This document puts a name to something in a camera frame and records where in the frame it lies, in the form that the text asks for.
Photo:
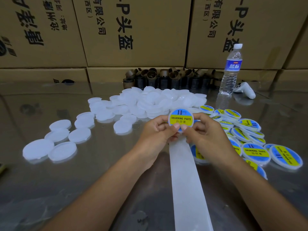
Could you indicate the person's right hand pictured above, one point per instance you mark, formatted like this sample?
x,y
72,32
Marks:
x,y
211,139

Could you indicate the person's left hand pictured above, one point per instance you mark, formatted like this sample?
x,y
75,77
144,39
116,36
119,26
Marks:
x,y
151,139

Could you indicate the person's right forearm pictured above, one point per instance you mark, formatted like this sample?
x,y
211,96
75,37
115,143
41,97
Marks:
x,y
272,202

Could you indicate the black phone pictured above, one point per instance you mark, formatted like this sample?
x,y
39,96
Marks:
x,y
3,169

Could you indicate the clear plastic water bottle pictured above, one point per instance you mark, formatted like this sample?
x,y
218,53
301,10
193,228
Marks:
x,y
230,70

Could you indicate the sticker roll with backing strip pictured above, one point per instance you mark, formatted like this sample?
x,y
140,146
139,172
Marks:
x,y
190,194

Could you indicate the pile of white plastic lids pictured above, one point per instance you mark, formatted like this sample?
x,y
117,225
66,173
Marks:
x,y
137,102

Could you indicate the row of dark cardboard tubes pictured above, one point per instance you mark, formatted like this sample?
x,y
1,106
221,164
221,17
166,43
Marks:
x,y
161,79

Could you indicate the person's left forearm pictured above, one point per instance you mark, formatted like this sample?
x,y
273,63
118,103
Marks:
x,y
91,202

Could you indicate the stack of brown cardboard boxes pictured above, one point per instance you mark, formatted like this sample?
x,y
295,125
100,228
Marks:
x,y
137,33

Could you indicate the white handheld controller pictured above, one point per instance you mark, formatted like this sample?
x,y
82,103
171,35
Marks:
x,y
245,90

